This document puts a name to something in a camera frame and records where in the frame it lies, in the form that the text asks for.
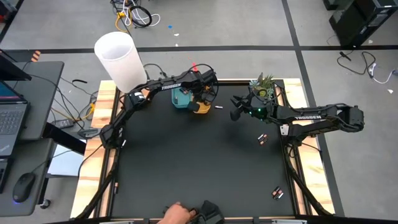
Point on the white shade table lamp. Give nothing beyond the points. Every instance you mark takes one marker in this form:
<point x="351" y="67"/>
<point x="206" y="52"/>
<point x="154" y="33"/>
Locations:
<point x="119" y="62"/>

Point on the black camera housing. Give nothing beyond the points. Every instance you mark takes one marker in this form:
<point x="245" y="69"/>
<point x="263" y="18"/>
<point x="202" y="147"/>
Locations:
<point x="210" y="213"/>

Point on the black power brick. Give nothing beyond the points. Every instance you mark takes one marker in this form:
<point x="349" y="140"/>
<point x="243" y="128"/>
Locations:
<point x="64" y="124"/>

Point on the succulent plant in black pot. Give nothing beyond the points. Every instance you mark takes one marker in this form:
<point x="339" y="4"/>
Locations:
<point x="262" y="84"/>

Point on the copper-top black Duracell battery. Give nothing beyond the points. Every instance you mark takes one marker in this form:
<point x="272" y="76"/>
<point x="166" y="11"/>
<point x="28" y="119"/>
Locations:
<point x="261" y="137"/>
<point x="279" y="194"/>
<point x="276" y="190"/>
<point x="263" y="141"/>

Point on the black side desk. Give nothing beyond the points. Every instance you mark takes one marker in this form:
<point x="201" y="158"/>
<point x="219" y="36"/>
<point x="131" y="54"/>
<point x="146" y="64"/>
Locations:
<point x="40" y="93"/>

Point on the yellow plastic bin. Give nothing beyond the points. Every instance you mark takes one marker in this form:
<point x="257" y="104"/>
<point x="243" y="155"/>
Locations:
<point x="204" y="109"/>

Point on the person's hand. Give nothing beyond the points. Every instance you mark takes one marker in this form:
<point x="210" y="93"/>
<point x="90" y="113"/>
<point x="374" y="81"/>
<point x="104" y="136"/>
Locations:
<point x="175" y="214"/>

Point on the black laptop computer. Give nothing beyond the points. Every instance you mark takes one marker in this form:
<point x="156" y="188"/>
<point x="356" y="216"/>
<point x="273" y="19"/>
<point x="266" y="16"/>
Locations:
<point x="12" y="121"/>

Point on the orange black striped tape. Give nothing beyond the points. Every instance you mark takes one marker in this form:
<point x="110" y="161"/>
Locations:
<point x="36" y="56"/>

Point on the teal plastic bin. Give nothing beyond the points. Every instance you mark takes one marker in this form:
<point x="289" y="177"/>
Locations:
<point x="179" y="99"/>

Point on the black computer mouse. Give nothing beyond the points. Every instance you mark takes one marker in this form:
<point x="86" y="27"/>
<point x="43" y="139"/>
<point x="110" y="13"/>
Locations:
<point x="24" y="186"/>

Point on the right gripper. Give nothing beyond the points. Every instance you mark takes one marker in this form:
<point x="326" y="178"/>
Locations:
<point x="250" y="105"/>

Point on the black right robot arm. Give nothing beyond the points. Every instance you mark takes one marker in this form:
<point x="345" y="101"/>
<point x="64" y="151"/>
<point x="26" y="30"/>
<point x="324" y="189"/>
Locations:
<point x="311" y="116"/>

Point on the black monitor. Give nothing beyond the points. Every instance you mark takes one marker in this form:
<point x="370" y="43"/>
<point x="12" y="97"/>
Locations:
<point x="9" y="70"/>

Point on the black equipment case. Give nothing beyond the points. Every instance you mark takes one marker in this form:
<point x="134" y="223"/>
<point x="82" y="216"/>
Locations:
<point x="363" y="21"/>

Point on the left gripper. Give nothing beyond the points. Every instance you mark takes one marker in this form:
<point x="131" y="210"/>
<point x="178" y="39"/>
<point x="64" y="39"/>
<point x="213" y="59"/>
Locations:
<point x="206" y="91"/>

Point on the black frame strut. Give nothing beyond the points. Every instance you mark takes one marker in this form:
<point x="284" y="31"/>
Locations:
<point x="102" y="186"/>
<point x="306" y="189"/>

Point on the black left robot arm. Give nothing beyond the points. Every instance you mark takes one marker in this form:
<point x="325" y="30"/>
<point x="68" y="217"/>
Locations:
<point x="171" y="85"/>

